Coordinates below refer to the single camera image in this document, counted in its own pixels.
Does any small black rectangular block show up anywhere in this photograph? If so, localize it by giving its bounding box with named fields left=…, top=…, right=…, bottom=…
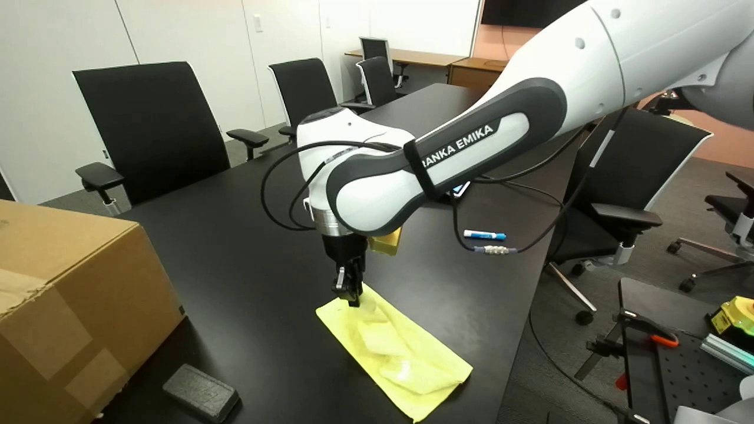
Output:
left=160, top=363, right=242, bottom=424

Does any blue marker pen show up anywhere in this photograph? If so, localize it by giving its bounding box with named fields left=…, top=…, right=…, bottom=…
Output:
left=462, top=225, right=508, bottom=243

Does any long black robot cable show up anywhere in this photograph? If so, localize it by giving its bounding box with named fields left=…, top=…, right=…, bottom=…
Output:
left=451, top=108, right=631, bottom=258

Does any brown cardboard box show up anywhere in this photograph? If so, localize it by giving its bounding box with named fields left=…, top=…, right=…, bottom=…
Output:
left=0, top=198, right=188, bottom=424

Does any black chair with white stripe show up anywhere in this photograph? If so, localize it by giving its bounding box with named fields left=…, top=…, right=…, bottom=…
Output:
left=546, top=108, right=714, bottom=326

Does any wooden desk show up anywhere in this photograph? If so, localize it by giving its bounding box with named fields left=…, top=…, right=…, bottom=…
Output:
left=341, top=44, right=507, bottom=97

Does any black office chair with armrests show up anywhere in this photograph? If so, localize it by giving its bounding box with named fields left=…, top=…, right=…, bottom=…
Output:
left=70, top=58, right=270, bottom=211

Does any orange handled tool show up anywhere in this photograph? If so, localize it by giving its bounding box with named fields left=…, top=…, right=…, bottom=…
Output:
left=617, top=309, right=683, bottom=352

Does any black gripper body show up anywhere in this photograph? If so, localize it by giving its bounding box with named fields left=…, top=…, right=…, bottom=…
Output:
left=320, top=230, right=373, bottom=276

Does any teal plastic part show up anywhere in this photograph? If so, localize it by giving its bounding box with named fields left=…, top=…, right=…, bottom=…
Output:
left=700, top=332, right=754, bottom=376

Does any yellow towel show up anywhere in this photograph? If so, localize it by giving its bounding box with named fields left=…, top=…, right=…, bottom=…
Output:
left=313, top=286, right=475, bottom=424

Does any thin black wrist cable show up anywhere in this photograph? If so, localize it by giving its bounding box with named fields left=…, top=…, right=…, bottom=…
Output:
left=258, top=137, right=402, bottom=236

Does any yellow packet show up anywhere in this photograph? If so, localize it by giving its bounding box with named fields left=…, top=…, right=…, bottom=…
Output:
left=709, top=292, right=754, bottom=338

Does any black swivel chair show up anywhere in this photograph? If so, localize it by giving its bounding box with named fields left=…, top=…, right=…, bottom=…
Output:
left=665, top=170, right=754, bottom=293

